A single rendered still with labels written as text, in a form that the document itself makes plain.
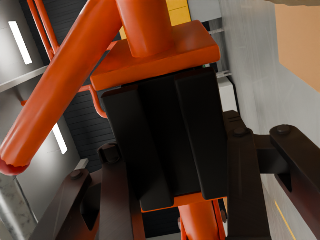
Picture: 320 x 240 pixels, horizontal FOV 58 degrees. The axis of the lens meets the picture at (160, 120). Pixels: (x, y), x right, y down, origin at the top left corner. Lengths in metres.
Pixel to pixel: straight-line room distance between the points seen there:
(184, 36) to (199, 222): 0.11
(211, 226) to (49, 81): 0.13
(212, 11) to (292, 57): 7.10
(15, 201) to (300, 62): 6.23
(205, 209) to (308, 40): 0.19
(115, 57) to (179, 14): 7.18
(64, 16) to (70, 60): 11.11
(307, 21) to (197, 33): 0.16
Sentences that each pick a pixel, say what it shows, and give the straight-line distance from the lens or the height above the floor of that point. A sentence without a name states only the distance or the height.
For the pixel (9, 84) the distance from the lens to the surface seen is 9.04.
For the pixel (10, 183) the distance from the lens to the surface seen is 6.29.
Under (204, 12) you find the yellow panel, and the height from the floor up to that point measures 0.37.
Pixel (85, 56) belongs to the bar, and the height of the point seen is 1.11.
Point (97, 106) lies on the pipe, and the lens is 8.30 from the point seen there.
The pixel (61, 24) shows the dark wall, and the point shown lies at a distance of 11.32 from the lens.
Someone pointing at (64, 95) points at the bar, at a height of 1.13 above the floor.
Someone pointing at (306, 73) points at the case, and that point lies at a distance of 0.32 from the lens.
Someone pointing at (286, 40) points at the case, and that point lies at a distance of 0.36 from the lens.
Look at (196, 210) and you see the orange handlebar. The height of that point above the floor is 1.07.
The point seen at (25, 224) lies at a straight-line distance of 6.63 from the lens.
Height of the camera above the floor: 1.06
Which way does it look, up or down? 8 degrees up
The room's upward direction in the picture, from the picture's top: 103 degrees counter-clockwise
